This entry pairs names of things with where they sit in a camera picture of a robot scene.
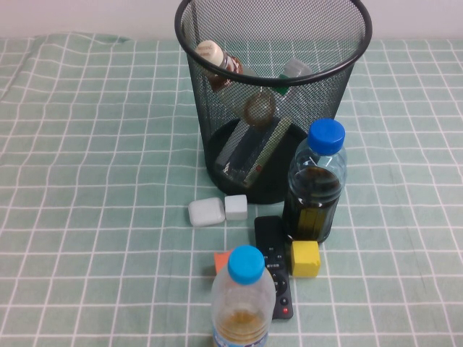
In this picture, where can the clear bottle white cap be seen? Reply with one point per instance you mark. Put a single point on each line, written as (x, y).
(249, 159)

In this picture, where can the clear bottle cream cap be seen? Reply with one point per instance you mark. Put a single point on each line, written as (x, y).
(211, 52)

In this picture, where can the black mesh wastebasket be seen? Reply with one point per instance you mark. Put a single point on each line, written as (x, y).
(224, 108)

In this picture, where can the grey cube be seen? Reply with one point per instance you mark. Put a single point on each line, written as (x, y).
(236, 207)

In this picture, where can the white rounded case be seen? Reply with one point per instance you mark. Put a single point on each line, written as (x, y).
(206, 212)

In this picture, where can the black remote control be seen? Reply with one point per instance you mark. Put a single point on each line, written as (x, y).
(269, 235)

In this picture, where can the dark liquid bottle blue cap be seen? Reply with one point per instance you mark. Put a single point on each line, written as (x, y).
(314, 195)

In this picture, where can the orange block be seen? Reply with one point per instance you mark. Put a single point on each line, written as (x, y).
(220, 262)

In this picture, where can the yellow cube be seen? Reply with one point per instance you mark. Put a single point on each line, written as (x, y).
(305, 260)

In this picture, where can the amber liquid bottle cyan cap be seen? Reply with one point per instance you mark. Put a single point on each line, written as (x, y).
(242, 303)

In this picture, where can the green checked tablecloth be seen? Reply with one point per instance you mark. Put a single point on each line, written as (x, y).
(72, 180)

